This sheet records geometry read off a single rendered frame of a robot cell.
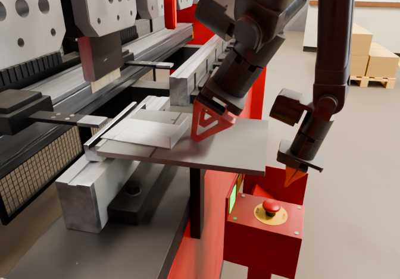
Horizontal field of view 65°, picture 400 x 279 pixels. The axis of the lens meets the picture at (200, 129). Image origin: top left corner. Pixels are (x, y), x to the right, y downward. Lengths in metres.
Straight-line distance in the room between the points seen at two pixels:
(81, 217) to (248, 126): 0.32
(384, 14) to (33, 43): 6.01
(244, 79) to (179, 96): 0.56
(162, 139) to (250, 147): 0.15
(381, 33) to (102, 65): 5.88
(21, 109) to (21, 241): 1.36
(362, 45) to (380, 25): 1.89
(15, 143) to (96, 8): 0.39
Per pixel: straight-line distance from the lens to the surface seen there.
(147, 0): 0.62
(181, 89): 0.99
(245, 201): 0.75
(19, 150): 0.77
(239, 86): 0.46
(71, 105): 0.88
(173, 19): 0.65
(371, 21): 6.19
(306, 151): 0.71
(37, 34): 0.36
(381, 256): 1.90
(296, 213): 0.74
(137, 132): 0.56
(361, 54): 4.37
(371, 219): 2.10
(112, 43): 0.56
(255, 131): 0.56
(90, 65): 0.51
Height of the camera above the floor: 1.25
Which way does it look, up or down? 26 degrees down
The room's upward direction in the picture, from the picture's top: straight up
